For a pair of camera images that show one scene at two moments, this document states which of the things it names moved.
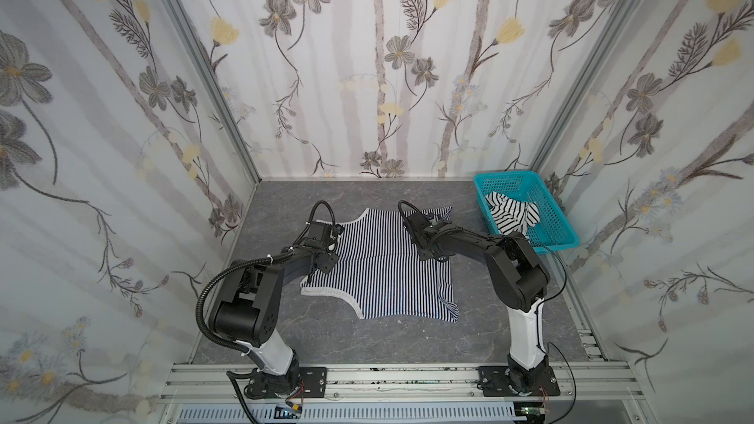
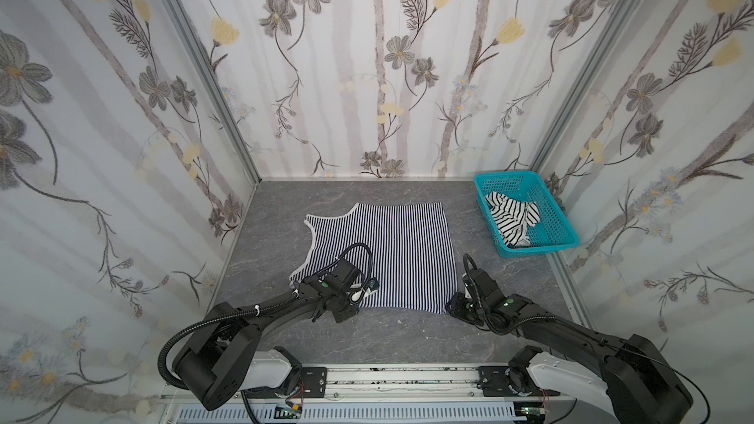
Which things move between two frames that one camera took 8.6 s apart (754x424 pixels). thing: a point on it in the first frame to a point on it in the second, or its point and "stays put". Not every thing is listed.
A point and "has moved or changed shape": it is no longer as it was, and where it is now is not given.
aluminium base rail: (188, 384) stays put
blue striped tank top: (392, 267) has moved or changed shape
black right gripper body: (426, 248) to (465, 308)
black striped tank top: (511, 215) stays put
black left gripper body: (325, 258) to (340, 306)
